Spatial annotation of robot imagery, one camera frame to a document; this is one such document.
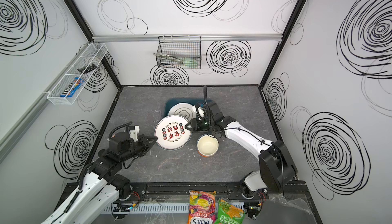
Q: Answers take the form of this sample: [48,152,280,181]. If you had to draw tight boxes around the teal plastic bin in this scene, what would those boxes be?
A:
[163,98,218,124]

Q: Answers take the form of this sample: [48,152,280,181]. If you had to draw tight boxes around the blue candy packet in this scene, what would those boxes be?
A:
[60,78,84,98]

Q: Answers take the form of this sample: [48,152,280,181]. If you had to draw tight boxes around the green item in basket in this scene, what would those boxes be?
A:
[181,57,199,68]

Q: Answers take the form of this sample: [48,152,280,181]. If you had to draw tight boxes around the green snack bag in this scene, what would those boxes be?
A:
[214,199,245,224]

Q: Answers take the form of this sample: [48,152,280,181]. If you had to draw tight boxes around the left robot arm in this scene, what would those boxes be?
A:
[44,130,158,224]

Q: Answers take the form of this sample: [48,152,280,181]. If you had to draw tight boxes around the cream bowl teal outside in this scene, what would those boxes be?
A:
[197,134,219,157]

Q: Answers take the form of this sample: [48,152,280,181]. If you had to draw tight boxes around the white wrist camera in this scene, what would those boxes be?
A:
[127,126,140,142]
[198,107,205,118]

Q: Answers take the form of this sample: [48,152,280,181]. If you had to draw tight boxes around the white plate red characters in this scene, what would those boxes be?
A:
[154,115,192,151]

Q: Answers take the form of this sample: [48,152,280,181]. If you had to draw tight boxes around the white wire shelf basket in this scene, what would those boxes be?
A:
[47,43,108,105]

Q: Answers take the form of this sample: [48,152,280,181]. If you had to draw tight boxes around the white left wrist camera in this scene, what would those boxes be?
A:
[127,126,140,142]

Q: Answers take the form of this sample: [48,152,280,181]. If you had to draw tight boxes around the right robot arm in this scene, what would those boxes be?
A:
[185,101,298,197]

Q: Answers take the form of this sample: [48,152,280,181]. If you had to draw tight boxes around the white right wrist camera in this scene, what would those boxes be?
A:
[198,107,205,118]

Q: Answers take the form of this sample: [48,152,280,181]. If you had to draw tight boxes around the black wire basket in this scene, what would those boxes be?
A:
[154,35,202,69]

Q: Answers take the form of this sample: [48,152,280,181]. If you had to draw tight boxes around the pink fruit candy bag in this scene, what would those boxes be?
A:
[187,190,216,224]

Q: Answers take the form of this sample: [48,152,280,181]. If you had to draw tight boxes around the white slotted cable duct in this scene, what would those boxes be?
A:
[101,203,189,215]

